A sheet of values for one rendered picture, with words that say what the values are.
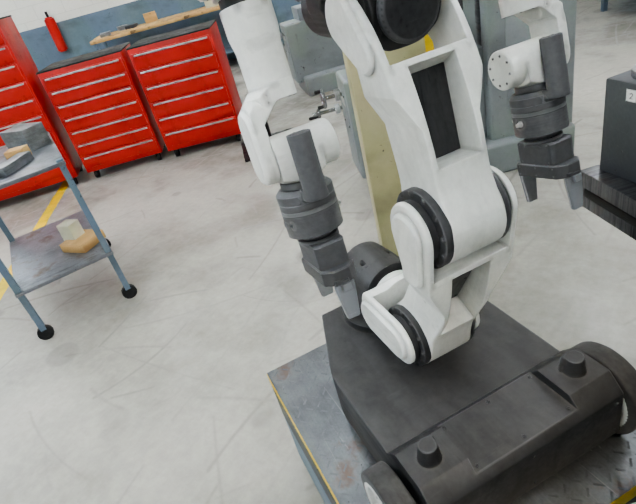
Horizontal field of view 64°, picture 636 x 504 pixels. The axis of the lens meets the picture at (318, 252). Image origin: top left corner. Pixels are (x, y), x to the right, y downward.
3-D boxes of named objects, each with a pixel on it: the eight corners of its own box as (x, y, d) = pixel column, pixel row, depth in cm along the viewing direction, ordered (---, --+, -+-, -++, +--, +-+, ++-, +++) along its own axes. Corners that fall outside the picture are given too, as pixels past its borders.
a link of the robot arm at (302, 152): (273, 209, 80) (249, 139, 76) (333, 185, 83) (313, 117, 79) (296, 223, 70) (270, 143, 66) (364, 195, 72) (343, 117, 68)
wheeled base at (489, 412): (297, 368, 147) (265, 276, 129) (443, 293, 160) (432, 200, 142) (427, 570, 95) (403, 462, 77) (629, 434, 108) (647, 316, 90)
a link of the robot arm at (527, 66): (492, 119, 90) (480, 54, 87) (541, 100, 93) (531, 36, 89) (537, 119, 80) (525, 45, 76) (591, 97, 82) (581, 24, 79)
